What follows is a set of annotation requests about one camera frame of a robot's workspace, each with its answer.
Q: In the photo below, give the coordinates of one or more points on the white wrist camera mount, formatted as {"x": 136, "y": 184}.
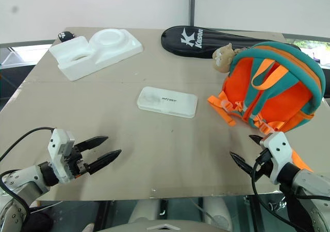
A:
{"x": 58, "y": 149}
{"x": 278, "y": 152}

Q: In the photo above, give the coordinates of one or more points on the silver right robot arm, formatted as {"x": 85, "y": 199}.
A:
{"x": 306, "y": 190}

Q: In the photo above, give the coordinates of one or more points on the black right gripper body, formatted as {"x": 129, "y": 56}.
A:
{"x": 263, "y": 162}

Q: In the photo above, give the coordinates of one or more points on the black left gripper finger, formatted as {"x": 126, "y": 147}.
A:
{"x": 92, "y": 141}
{"x": 104, "y": 160}

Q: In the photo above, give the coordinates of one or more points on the white plastic case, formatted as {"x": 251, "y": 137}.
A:
{"x": 167, "y": 101}

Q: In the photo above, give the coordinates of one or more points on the small black plush toy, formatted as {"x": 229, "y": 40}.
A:
{"x": 67, "y": 35}

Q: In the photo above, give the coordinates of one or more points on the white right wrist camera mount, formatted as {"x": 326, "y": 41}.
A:
{"x": 278, "y": 152}

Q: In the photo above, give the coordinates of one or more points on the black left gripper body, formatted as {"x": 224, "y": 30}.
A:
{"x": 76, "y": 162}

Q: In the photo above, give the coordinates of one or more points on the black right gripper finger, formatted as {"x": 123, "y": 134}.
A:
{"x": 255, "y": 139}
{"x": 241, "y": 163}

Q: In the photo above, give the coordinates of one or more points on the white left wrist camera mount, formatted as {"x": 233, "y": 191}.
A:
{"x": 58, "y": 149}

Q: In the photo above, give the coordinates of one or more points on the black racket cover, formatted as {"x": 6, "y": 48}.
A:
{"x": 206, "y": 41}

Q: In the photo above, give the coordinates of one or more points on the brown plush toy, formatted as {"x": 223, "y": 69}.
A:
{"x": 223, "y": 58}

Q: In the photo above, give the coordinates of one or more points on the orange and teal backpack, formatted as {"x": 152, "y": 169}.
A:
{"x": 273, "y": 87}

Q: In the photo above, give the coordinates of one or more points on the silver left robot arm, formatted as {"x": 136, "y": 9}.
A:
{"x": 24, "y": 179}

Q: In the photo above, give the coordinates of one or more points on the white foam packaging tray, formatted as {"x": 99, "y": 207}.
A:
{"x": 98, "y": 51}

